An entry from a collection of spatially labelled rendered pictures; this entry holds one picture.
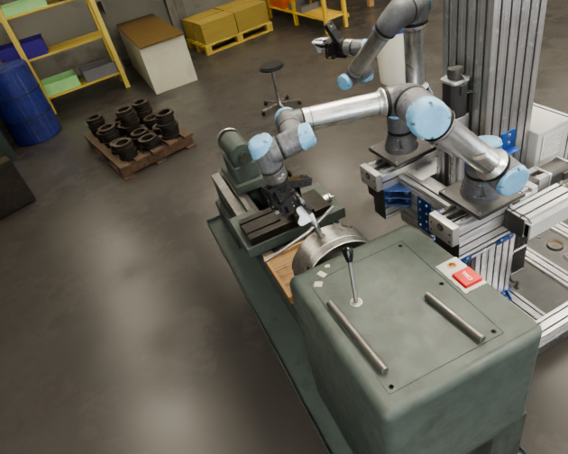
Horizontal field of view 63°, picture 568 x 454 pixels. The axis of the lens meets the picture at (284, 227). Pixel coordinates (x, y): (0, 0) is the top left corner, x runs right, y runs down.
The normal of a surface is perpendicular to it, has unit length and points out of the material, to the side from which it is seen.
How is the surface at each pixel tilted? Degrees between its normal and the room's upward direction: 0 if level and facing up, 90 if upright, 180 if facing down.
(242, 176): 90
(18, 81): 90
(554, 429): 0
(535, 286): 0
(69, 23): 90
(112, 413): 0
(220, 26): 90
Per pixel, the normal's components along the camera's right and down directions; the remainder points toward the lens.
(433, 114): 0.08, 0.52
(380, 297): -0.20, -0.77
